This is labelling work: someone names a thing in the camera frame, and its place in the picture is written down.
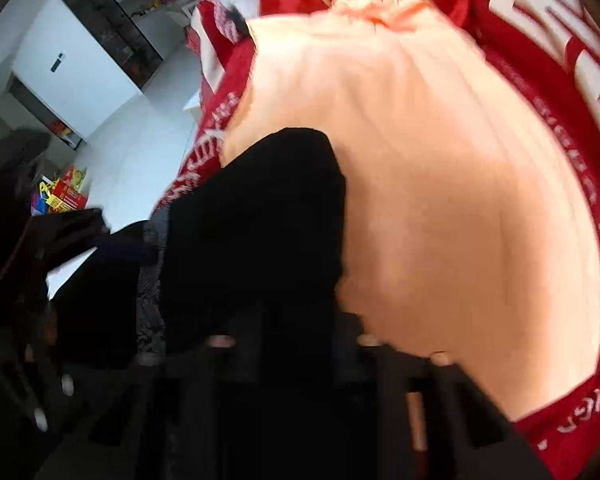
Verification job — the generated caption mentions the black pants with patterned waistband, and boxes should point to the black pants with patterned waistband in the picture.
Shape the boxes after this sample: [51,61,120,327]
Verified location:
[52,128,346,479]

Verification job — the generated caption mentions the red pillow gold emblem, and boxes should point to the red pillow gold emblem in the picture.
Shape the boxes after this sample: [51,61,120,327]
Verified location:
[223,0,600,418]

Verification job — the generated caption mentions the red sofa cover with lettering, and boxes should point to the red sofa cover with lettering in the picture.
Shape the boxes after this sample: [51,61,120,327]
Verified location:
[161,0,600,479]

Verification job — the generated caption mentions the colourful toys on floor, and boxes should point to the colourful toys on floor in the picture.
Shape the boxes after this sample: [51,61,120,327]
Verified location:
[31,166,87,216]

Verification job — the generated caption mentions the white cabinet with dark panel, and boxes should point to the white cabinet with dark panel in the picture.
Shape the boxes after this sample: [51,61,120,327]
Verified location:
[12,0,163,139]

